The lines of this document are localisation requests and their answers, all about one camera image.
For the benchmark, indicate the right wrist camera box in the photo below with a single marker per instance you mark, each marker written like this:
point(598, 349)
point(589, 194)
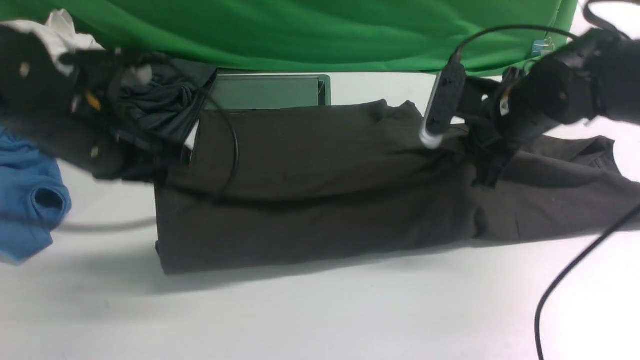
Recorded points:
point(445, 96)

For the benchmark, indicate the dark gray long-sleeved shirt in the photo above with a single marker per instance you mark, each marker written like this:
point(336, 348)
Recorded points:
point(335, 182)

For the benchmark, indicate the white crumpled cloth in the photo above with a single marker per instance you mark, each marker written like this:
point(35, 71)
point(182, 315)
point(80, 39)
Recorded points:
point(58, 34)

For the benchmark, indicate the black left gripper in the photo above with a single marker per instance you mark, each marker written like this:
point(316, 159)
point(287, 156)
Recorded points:
point(121, 148)

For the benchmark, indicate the blue crumpled shirt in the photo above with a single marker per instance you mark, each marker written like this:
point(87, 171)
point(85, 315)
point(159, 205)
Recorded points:
point(32, 195)

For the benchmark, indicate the green backdrop cloth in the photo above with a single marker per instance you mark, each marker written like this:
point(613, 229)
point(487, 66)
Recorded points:
point(298, 35)

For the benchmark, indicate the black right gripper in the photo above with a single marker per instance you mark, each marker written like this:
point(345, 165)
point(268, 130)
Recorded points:
point(503, 117)

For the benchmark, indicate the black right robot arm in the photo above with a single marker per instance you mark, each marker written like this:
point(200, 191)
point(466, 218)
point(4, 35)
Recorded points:
point(596, 75)

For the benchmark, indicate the blue binder clip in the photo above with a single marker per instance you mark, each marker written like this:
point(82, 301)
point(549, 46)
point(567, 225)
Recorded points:
point(542, 47)

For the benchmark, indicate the dark teal crumpled shirt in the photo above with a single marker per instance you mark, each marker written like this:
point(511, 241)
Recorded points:
point(156, 105)

